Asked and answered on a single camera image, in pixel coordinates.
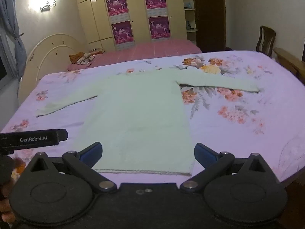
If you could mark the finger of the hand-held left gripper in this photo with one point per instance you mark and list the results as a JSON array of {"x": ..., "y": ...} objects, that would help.
[{"x": 63, "y": 135}]

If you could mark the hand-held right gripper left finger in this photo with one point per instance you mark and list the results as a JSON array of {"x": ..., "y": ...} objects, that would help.
[{"x": 91, "y": 154}]

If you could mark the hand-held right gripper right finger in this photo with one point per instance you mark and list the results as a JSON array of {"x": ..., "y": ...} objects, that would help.
[{"x": 204, "y": 155}]

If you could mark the light green sweater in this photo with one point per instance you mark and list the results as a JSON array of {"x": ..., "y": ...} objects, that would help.
[{"x": 138, "y": 114}]

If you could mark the person's left hand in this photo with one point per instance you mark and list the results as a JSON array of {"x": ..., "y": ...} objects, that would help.
[{"x": 6, "y": 216}]

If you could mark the purple floral bedsheet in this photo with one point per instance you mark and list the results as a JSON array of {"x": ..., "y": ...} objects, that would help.
[{"x": 238, "y": 136}]

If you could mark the window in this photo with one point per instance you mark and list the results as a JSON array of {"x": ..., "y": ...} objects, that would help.
[{"x": 2, "y": 69}]

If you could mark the cream round headboard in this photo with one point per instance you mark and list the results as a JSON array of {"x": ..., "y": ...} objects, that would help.
[{"x": 47, "y": 59}]

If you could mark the orange cloth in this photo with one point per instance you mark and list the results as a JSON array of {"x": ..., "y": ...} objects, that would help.
[{"x": 75, "y": 58}]

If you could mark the grey blue curtain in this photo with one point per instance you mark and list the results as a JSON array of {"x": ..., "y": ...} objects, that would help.
[{"x": 12, "y": 23}]

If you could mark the pink bed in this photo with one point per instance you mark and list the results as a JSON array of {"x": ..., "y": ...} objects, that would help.
[{"x": 147, "y": 50}]

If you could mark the cream wardrobe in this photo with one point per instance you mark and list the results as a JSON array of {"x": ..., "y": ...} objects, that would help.
[{"x": 95, "y": 16}]

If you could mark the dark wooden chair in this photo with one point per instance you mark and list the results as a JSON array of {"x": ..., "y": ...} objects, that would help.
[{"x": 266, "y": 40}]

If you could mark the dark wooden door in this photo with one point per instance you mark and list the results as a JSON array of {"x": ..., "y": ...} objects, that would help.
[{"x": 209, "y": 16}]

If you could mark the cream corner shelf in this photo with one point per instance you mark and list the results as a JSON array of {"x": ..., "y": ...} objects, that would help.
[{"x": 190, "y": 14}]

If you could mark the small blue ornament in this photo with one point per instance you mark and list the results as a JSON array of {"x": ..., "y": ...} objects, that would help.
[{"x": 189, "y": 5}]

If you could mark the wall lamp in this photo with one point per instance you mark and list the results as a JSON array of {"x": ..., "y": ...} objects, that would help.
[{"x": 48, "y": 6}]

